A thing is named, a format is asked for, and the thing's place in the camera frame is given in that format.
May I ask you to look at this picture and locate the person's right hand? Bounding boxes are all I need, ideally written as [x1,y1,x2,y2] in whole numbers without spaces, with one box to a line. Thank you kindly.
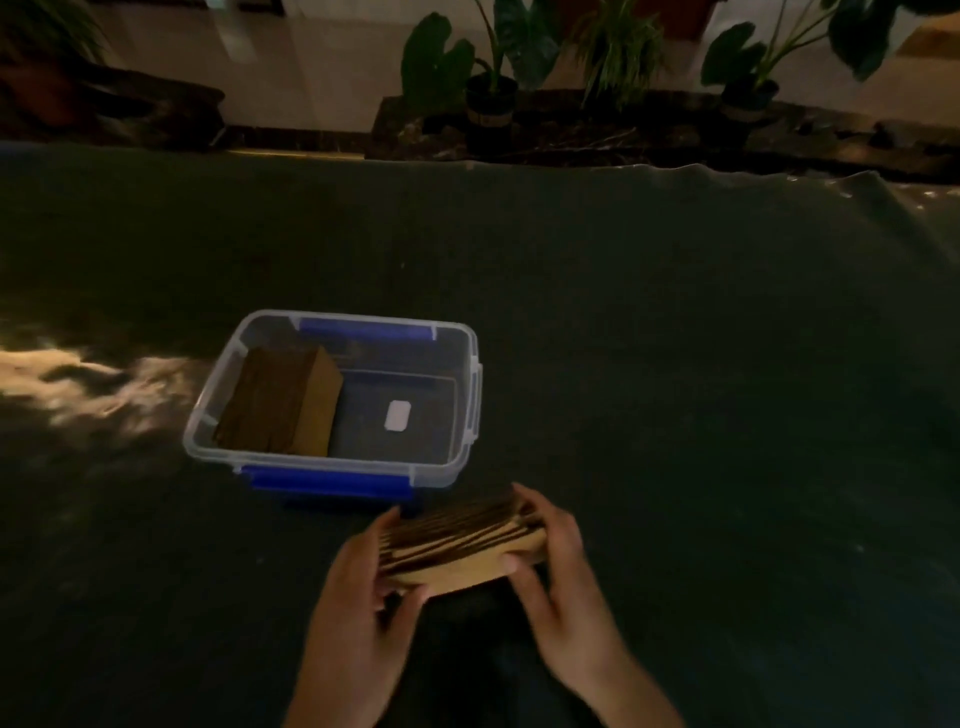
[501,482,625,702]

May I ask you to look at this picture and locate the person's left hand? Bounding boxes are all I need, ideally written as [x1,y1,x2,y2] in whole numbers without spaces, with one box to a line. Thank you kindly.
[296,507,431,710]

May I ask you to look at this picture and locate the stack of brown cards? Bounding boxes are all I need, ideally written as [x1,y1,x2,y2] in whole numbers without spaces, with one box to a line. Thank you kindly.
[377,495,549,598]

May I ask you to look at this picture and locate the person's left forearm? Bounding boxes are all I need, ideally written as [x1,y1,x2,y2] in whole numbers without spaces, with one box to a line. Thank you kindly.
[283,686,393,728]

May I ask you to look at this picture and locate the person's right forearm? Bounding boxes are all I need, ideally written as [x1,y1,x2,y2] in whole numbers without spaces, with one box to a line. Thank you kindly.
[576,651,685,728]

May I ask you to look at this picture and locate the clear plastic box blue latches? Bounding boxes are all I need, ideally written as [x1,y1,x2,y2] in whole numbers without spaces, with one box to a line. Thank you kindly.
[182,309,483,502]

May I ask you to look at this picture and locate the neat block of brown cards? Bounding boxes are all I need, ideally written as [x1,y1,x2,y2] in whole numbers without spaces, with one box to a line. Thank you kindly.
[212,343,345,459]

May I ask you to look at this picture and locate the dark green table cloth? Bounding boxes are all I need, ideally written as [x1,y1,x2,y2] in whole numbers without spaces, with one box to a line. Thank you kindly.
[0,141,960,728]

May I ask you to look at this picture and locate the dark stone planter ledge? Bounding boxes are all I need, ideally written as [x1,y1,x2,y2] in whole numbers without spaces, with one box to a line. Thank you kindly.
[364,88,960,186]

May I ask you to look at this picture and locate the broad leaf plant black pot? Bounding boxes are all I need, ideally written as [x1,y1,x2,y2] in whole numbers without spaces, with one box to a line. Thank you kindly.
[399,0,565,138]

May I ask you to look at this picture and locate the thin leaf green plant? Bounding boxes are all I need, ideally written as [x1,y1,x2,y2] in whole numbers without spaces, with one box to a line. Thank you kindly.
[568,0,670,110]

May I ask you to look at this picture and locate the tall stem plant dark pot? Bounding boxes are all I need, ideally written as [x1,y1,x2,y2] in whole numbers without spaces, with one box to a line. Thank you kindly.
[700,0,935,126]

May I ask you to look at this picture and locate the dark wooden root bench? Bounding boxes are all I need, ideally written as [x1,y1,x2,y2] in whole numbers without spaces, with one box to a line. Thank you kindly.
[0,58,228,153]

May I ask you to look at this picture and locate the dim leafy plant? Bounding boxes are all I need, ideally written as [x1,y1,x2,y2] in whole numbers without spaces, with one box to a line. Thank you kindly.
[0,0,108,70]

